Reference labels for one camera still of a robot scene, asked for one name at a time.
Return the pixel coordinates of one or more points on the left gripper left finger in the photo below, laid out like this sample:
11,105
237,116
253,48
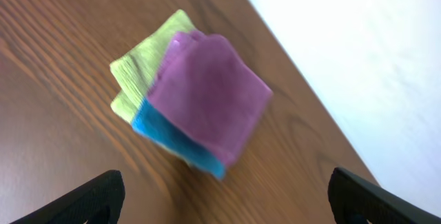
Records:
99,201

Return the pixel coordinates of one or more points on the purple microfiber cloth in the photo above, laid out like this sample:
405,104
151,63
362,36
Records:
205,89

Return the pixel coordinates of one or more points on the green folded cloth under blue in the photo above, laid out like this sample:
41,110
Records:
136,69

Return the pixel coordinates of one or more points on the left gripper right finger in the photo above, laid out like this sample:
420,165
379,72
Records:
355,200

